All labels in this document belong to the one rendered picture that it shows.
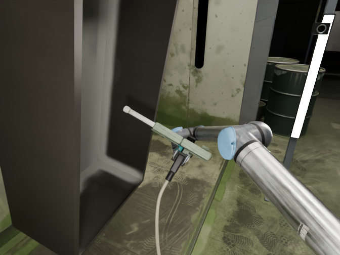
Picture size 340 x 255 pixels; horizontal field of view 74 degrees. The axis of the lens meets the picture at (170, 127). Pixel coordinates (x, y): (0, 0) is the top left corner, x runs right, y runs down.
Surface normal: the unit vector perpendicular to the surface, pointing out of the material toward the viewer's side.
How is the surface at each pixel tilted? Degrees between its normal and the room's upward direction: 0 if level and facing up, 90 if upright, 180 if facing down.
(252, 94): 90
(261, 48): 90
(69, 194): 90
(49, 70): 90
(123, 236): 0
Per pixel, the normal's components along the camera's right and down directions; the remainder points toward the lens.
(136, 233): 0.01, -0.90
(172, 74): -0.42, 0.38
